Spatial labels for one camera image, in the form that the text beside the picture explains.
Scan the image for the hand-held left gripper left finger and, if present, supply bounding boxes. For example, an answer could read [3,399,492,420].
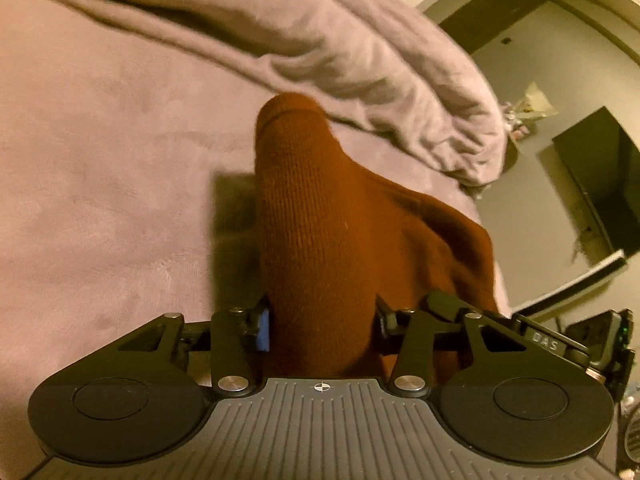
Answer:
[37,296,272,399]

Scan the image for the white shelf board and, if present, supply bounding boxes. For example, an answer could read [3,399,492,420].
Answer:
[509,250,629,317]

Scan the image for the dark door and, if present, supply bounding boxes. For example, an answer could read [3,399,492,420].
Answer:
[439,0,547,54]

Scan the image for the black flat screen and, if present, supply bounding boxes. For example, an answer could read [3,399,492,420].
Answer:
[552,106,640,257]

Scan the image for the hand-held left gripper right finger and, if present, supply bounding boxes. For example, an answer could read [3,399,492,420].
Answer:
[375,296,606,397]

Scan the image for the wrapped flower bouquet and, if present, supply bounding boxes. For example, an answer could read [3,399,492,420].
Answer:
[500,81,560,142]

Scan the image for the brown knit sweater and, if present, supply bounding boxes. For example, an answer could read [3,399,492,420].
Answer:
[254,92,499,379]

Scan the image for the purple duvet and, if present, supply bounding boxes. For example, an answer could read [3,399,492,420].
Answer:
[0,0,509,192]

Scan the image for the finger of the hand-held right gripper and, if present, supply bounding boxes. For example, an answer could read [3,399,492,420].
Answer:
[425,290,591,361]

